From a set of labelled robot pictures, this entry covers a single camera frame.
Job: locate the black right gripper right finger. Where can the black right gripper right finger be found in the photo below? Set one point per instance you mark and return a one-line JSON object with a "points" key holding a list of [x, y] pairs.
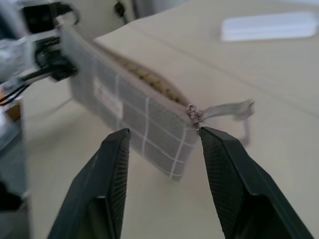
{"points": [[244, 189]]}

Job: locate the grey plaid zipper pouch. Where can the grey plaid zipper pouch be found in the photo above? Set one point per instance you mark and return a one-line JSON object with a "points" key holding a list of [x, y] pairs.
{"points": [[159, 132]]}

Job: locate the white plastic pencil case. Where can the white plastic pencil case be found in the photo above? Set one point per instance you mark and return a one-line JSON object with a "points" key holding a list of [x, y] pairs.
{"points": [[269, 26]]}

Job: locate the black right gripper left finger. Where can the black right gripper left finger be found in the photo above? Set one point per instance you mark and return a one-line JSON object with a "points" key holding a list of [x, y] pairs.
{"points": [[99, 189]]}

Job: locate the small black fixture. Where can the small black fixture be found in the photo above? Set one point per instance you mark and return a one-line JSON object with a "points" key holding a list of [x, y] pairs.
{"points": [[119, 10]]}

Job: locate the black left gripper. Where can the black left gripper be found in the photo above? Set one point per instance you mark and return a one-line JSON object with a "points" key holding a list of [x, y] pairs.
{"points": [[47, 56]]}

